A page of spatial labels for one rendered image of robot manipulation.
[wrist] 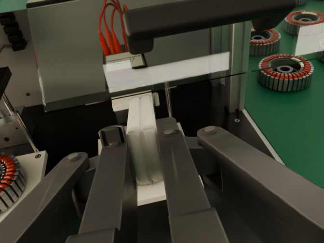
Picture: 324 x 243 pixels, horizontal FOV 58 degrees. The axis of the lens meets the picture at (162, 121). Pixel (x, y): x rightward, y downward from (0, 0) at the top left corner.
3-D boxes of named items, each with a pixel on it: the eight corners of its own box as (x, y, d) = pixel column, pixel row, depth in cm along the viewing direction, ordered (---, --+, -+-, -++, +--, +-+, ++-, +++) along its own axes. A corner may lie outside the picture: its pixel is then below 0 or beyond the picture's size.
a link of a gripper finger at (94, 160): (135, 192, 13) (70, 205, 13) (136, 146, 18) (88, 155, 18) (128, 163, 13) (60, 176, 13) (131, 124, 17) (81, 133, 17)
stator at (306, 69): (274, 98, 61) (276, 82, 58) (248, 73, 69) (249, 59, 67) (321, 86, 62) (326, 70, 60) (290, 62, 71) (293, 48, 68)
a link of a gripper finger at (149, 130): (141, 129, 14) (156, 127, 14) (140, 95, 21) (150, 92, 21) (152, 183, 15) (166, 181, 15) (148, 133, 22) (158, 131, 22)
